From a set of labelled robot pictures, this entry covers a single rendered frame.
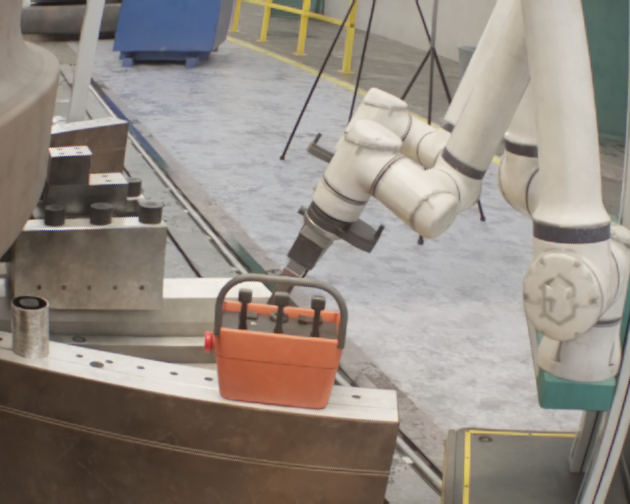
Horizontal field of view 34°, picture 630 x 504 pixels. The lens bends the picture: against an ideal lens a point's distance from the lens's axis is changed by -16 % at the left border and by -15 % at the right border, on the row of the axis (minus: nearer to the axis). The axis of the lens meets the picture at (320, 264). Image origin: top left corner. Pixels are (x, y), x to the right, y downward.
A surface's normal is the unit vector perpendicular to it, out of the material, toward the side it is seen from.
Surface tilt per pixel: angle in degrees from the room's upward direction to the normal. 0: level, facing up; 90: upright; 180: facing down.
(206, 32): 90
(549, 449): 0
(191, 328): 90
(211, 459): 90
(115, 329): 90
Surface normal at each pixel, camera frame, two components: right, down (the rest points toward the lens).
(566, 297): -0.50, 0.33
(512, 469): 0.11, -0.95
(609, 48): 0.33, 0.30
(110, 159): 0.68, 0.28
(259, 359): 0.00, 0.40
